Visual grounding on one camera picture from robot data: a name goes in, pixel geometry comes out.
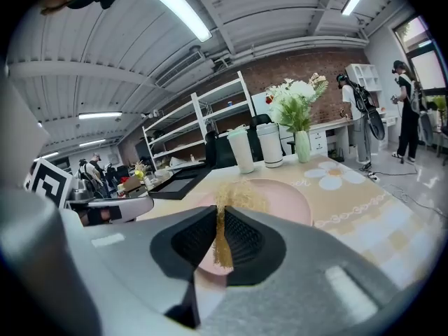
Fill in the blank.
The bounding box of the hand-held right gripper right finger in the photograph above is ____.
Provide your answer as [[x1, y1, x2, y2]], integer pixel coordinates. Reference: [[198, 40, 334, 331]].
[[201, 205, 407, 336]]

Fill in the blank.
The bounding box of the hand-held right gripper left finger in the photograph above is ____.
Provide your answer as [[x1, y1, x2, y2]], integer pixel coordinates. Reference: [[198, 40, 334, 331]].
[[85, 204, 218, 336]]

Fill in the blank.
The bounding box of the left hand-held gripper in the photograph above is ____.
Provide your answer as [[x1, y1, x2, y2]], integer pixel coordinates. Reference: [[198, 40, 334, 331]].
[[24, 157, 155, 223]]

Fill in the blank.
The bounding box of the pink big plate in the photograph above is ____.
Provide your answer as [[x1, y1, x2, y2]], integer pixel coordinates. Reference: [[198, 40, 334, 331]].
[[192, 178, 313, 288]]

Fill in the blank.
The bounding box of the yellow sponge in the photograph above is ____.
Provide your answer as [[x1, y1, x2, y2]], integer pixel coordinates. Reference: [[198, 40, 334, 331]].
[[212, 180, 270, 269]]

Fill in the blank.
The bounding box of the person's left hand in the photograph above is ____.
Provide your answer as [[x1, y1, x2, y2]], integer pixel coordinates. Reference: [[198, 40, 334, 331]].
[[78, 206, 123, 226]]

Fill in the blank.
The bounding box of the black tray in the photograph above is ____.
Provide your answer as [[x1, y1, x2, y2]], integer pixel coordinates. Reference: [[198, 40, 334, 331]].
[[148, 162, 214, 201]]

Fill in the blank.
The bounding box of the black mesh office chair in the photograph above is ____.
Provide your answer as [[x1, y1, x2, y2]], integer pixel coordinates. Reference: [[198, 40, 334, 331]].
[[215, 134, 246, 169]]

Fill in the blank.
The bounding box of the white shelving rack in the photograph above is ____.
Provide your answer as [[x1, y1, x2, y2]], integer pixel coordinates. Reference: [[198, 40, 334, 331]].
[[141, 70, 256, 171]]

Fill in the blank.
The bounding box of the cup with mint lid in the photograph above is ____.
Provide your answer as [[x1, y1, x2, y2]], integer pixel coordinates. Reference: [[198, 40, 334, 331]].
[[225, 126, 256, 174]]

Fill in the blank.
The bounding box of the pale green vase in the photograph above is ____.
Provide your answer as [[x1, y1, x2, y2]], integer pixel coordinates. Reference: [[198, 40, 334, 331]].
[[294, 130, 312, 164]]

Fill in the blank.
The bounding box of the cup with grey lid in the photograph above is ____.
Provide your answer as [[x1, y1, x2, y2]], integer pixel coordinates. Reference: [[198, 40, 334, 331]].
[[256, 122, 284, 169]]

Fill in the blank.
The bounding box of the white desk with drawers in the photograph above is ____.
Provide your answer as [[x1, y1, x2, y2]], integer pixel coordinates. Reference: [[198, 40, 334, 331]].
[[307, 119, 358, 159]]

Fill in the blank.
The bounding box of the ceiling air conditioner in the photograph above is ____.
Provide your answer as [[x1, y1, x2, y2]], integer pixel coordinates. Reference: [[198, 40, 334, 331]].
[[153, 45, 215, 89]]

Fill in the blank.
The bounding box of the white refrigerator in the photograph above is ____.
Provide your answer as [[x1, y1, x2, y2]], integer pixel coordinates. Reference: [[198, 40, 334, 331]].
[[251, 91, 298, 157]]

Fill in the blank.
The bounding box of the white flower bouquet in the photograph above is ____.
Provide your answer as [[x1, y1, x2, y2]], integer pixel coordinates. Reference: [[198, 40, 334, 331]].
[[264, 72, 330, 134]]

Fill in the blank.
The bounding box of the white cubby shelf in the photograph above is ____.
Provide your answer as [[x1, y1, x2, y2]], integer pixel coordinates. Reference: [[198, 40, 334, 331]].
[[344, 63, 382, 125]]

